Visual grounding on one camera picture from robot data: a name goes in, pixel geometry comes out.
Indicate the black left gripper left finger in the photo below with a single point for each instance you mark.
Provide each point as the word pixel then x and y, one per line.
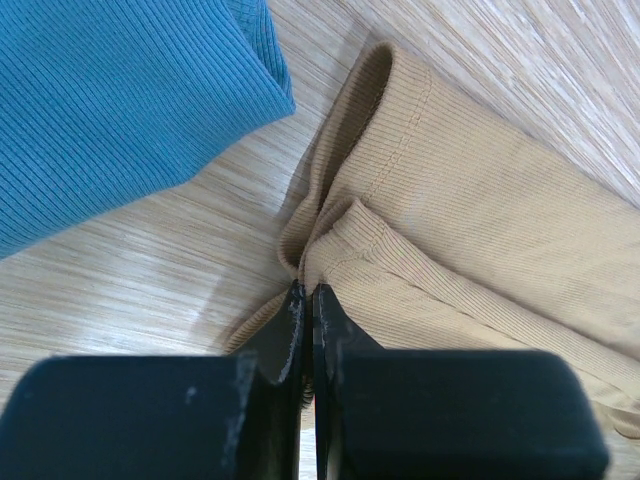
pixel 164 417

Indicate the tan garment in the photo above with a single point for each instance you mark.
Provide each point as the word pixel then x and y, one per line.
pixel 439 225

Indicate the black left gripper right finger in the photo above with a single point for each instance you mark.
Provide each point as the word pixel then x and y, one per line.
pixel 445 414

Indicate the blue tank top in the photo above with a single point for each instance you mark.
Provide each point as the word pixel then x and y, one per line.
pixel 106 102

